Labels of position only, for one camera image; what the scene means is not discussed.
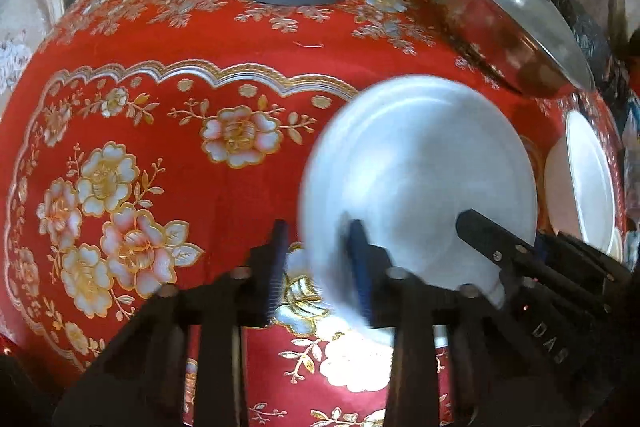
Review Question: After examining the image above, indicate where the black plastic bag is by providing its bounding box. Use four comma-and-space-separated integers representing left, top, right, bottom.
550, 0, 615, 80

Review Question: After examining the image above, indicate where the white ornate chair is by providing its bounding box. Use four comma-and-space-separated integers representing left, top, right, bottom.
0, 0, 67, 100

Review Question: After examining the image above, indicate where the small white bowl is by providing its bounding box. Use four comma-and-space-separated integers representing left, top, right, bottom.
544, 111, 621, 258

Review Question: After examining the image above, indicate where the wide white bowl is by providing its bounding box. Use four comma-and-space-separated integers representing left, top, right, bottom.
300, 75, 540, 349

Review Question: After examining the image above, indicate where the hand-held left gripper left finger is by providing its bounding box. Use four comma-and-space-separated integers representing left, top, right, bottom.
52, 219, 292, 427

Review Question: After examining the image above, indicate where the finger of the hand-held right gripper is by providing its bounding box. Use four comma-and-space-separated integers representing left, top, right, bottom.
456, 209, 532, 269
536, 231, 632, 289

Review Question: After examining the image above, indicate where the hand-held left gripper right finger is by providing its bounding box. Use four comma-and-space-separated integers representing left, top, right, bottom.
345, 219, 497, 427

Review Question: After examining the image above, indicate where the metal pot with lid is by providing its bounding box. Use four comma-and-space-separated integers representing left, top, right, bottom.
384, 0, 597, 95

